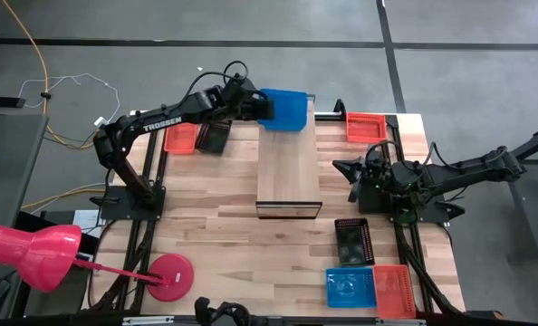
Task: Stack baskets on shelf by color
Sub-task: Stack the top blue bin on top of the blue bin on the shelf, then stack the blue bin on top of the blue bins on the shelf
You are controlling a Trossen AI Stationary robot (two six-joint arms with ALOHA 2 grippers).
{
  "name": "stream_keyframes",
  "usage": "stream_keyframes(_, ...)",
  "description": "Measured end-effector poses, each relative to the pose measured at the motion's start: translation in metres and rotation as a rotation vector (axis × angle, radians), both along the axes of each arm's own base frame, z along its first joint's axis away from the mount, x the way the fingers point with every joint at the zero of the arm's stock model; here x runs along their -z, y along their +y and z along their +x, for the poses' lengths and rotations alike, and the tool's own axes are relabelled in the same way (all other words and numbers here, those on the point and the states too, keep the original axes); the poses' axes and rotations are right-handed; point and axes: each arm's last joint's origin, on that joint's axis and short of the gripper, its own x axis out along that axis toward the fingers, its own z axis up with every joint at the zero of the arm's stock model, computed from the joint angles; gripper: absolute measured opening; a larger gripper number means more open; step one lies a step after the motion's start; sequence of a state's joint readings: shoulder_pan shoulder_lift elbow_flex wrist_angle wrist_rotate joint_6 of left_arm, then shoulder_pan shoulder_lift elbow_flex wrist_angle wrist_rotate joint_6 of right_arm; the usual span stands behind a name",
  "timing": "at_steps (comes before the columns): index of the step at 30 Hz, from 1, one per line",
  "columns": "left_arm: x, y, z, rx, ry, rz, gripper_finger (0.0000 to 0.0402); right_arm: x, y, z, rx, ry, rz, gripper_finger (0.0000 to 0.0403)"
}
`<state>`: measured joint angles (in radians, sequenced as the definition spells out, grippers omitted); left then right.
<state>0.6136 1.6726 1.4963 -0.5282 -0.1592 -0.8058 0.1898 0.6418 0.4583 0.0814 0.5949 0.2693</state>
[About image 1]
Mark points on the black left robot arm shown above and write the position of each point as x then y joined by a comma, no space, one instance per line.
160,123

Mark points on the white plug adapter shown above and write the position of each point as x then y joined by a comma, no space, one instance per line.
100,121

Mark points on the black metal side table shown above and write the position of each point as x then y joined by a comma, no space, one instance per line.
536,140

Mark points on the pink desk lamp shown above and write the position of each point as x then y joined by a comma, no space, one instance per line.
38,256

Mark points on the white paper sheet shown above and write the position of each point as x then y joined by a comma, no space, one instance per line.
88,222

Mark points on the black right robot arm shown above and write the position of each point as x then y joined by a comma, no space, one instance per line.
468,174

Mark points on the orange slotted plastic basket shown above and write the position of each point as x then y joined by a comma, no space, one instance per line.
395,292
180,140
366,129

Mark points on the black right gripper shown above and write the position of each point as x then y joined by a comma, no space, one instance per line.
380,176

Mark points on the blue slotted plastic basket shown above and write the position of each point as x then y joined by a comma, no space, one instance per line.
351,287
289,111

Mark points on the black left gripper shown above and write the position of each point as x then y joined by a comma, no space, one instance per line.
246,106

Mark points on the silver aluminium bar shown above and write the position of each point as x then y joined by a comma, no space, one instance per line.
149,320
400,322

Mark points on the black aluminium table frame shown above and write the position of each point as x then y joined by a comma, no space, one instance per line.
332,116

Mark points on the black slotted plastic basket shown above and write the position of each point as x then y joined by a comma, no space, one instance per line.
212,140
352,242

